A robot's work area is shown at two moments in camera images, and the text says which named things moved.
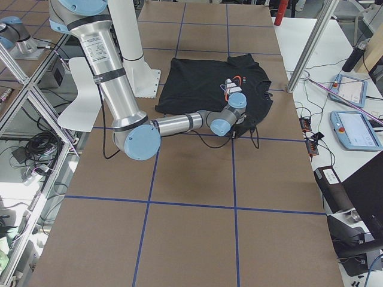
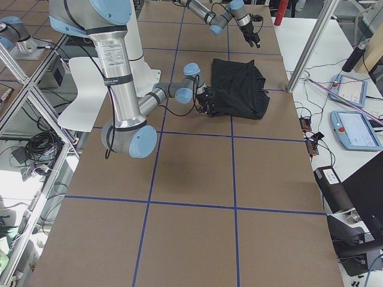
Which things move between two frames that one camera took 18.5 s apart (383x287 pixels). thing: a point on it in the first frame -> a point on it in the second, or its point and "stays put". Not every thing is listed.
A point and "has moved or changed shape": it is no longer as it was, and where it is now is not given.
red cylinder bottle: x=283 y=5 stays put
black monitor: x=364 y=188 stays put
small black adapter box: x=318 y=136 stays put
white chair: x=83 y=113 stays put
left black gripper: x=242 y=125 -> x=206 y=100
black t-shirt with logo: x=189 y=86 has moved or changed shape
